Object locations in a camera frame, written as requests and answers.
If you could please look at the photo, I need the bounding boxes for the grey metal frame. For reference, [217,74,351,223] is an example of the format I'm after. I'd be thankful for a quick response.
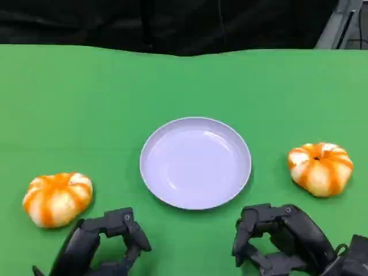
[315,0,368,49]

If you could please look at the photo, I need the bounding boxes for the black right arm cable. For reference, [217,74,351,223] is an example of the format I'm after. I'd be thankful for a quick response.
[334,243,350,257]

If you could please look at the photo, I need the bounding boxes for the black backdrop cloth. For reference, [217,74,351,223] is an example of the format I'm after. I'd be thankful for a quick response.
[0,0,340,57]

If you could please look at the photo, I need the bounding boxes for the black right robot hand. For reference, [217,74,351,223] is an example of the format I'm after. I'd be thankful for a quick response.
[232,203,336,276]

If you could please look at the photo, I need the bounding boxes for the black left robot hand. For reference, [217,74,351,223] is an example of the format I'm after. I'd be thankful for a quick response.
[32,206,152,276]

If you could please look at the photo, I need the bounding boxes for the lilac plate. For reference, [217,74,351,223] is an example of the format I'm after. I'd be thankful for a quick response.
[139,116,252,210]

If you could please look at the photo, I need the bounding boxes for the orange white toy bread roll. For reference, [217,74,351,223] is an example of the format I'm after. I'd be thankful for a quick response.
[22,172,94,229]
[287,142,354,198]

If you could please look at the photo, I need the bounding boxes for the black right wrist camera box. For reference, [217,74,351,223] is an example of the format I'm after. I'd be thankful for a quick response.
[330,234,368,276]

